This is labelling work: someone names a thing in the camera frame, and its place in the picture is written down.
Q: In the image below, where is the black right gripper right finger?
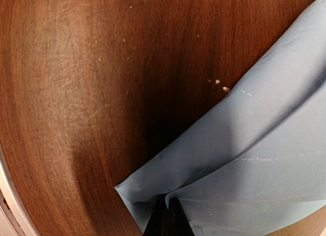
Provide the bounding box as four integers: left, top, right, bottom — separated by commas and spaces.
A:
167, 198, 194, 236

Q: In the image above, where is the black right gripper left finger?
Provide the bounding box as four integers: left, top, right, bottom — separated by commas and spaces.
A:
143, 197, 168, 236

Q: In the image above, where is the blue wrapping paper sheet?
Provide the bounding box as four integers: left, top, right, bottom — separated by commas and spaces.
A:
115, 0, 325, 235

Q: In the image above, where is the front aluminium rail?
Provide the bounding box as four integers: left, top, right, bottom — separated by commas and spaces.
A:
1, 153, 38, 236

